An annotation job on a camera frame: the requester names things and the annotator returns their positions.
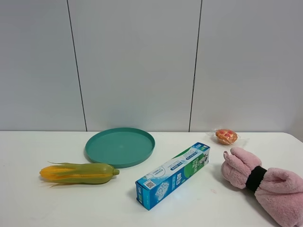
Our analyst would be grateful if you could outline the orange pastry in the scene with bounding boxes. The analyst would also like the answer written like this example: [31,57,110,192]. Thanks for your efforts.
[206,129,249,146]

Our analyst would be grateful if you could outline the teal round plastic plate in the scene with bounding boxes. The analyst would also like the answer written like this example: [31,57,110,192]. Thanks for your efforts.
[85,128,155,169]

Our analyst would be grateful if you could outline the blue green toothpaste box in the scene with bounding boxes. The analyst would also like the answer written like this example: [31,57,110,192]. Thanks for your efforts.
[135,142,210,210]

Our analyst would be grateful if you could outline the toy corn cob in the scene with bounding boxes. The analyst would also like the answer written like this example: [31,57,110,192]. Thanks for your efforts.
[39,163,120,186]

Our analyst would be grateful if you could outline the black elastic band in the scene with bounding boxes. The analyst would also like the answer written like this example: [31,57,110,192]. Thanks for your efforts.
[245,166,267,192]

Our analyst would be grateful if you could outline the pink fluffy towel roll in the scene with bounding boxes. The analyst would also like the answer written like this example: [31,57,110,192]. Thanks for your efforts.
[221,148,303,227]

